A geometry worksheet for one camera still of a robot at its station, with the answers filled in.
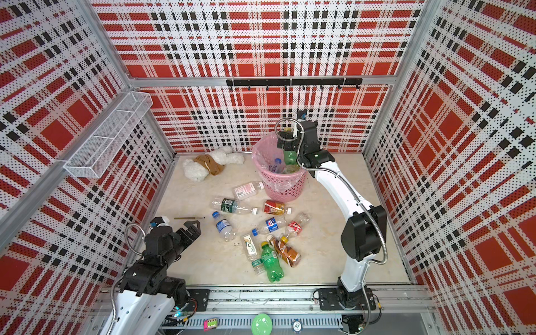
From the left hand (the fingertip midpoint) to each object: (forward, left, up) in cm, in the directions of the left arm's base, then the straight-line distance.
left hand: (196, 228), depth 79 cm
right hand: (+31, -37, +21) cm, 52 cm away
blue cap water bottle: (+32, -31, 0) cm, 45 cm away
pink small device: (-29, -10, -8) cm, 32 cm away
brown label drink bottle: (-8, -37, -6) cm, 38 cm away
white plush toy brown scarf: (+38, +3, -5) cm, 38 cm away
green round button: (-29, -26, -8) cm, 40 cm away
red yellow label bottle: (+13, -30, -8) cm, 33 cm away
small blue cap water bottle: (+4, -9, -7) cm, 12 cm away
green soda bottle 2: (-14, -30, -6) cm, 34 cm away
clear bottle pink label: (+24, -16, -9) cm, 31 cm away
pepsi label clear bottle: (+5, -28, -7) cm, 30 cm away
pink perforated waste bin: (+15, -34, +6) cm, 37 cm away
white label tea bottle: (-5, -21, -7) cm, 22 cm away
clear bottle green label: (+14, -10, -7) cm, 19 cm away
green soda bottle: (+27, -37, +9) cm, 47 cm away
